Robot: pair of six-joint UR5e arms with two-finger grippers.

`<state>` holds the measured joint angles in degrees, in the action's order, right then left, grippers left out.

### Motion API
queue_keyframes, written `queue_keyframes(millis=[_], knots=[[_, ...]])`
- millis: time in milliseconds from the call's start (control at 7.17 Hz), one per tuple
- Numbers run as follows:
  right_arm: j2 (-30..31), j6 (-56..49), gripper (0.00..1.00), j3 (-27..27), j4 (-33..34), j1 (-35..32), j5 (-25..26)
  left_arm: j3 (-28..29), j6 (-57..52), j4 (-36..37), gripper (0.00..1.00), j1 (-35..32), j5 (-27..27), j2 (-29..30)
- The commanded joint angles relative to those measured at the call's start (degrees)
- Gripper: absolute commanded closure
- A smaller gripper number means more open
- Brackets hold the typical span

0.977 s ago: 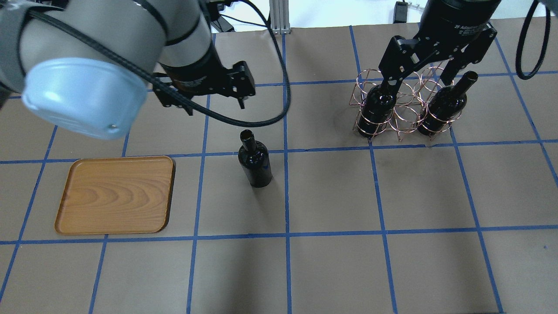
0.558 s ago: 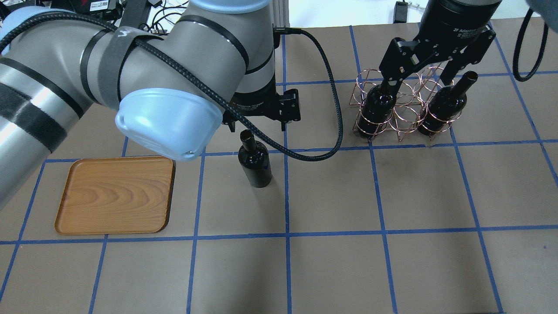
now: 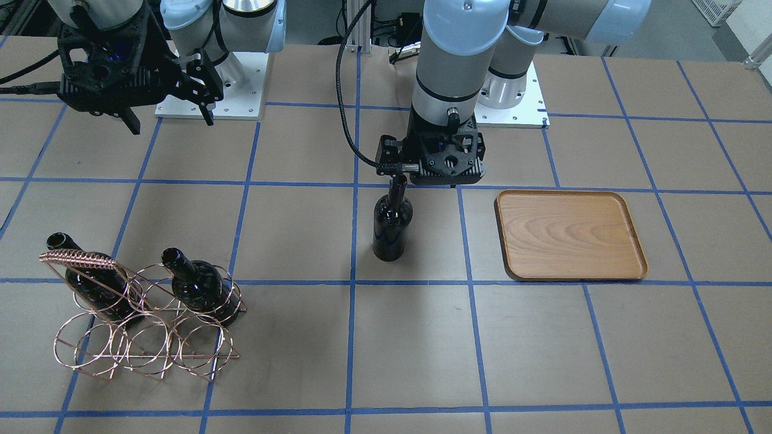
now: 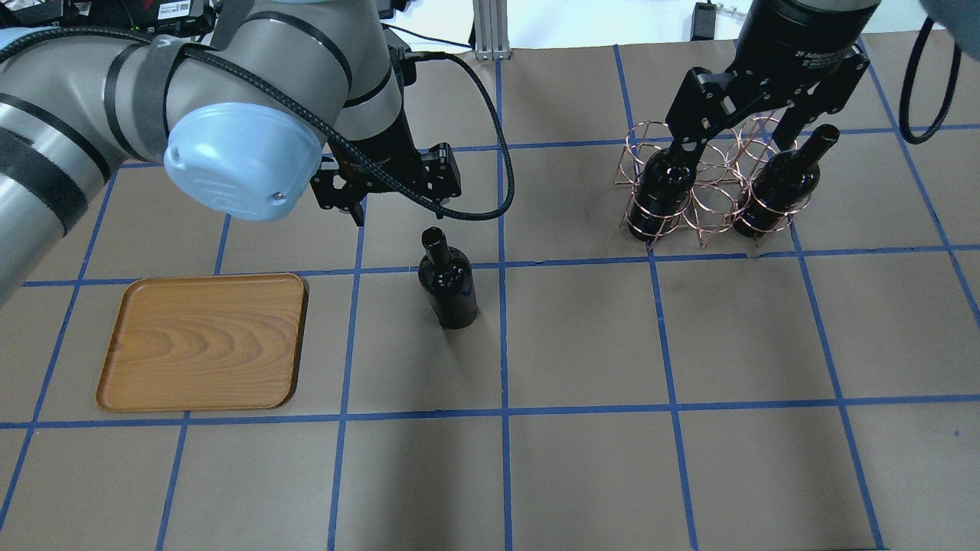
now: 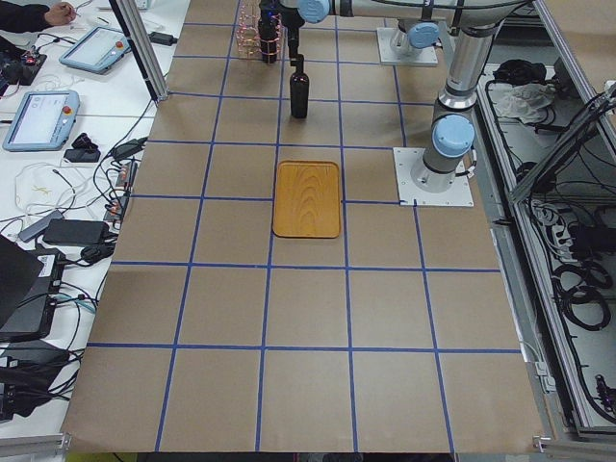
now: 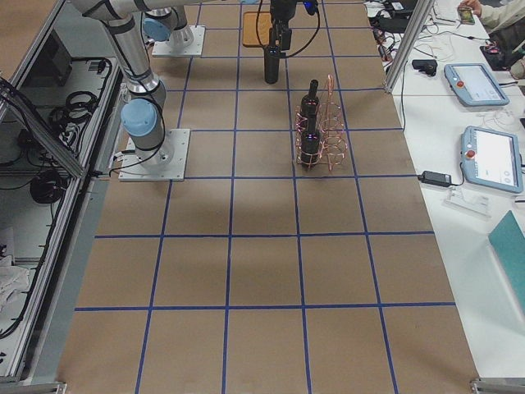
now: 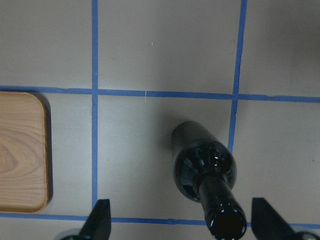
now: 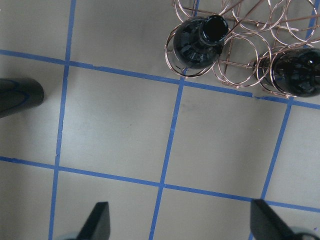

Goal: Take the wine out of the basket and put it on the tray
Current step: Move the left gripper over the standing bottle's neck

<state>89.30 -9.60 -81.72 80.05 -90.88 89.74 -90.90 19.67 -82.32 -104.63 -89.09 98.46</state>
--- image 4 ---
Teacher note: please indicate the dark wine bottle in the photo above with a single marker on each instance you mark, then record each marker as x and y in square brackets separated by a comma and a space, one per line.
[446, 276]
[661, 195]
[788, 178]

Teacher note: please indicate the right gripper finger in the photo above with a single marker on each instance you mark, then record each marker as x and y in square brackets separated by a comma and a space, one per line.
[793, 120]
[691, 129]

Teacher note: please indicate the copper wire bottle basket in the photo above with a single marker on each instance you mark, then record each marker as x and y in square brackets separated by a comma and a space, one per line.
[722, 189]

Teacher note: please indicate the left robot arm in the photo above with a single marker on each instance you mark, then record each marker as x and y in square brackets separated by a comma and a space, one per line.
[239, 125]

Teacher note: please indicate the wooden serving tray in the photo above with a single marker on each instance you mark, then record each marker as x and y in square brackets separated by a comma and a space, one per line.
[220, 342]

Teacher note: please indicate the black power adapter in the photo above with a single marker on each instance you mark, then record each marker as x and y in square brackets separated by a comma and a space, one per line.
[703, 21]

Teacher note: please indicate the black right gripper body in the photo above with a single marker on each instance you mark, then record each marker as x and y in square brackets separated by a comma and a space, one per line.
[804, 40]

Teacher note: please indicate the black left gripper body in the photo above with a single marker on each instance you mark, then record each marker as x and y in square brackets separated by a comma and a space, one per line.
[387, 138]

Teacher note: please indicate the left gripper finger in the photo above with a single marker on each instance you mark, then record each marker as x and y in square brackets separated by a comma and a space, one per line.
[354, 207]

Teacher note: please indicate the aluminium frame post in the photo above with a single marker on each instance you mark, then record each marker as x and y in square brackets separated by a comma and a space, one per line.
[491, 30]

